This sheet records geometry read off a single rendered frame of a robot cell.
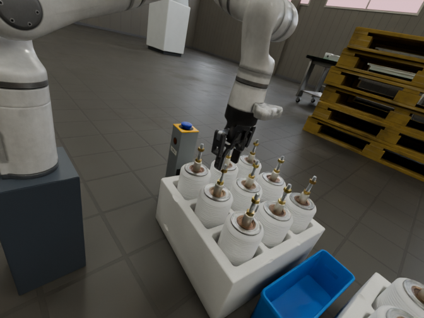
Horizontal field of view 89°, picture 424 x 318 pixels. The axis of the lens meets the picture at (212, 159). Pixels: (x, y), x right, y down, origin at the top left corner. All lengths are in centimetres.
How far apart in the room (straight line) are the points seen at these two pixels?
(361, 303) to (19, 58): 82
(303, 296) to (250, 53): 70
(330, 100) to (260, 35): 210
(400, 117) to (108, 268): 233
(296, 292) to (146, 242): 49
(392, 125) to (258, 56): 208
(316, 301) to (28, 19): 92
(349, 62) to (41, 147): 235
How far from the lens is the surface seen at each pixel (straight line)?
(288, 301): 79
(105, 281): 71
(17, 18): 44
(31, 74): 47
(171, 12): 641
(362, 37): 245
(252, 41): 45
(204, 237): 58
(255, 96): 46
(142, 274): 72
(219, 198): 58
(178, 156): 80
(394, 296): 67
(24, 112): 48
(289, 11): 47
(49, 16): 46
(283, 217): 61
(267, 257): 60
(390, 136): 243
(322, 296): 87
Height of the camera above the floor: 61
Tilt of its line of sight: 28 degrees down
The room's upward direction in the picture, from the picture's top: 15 degrees clockwise
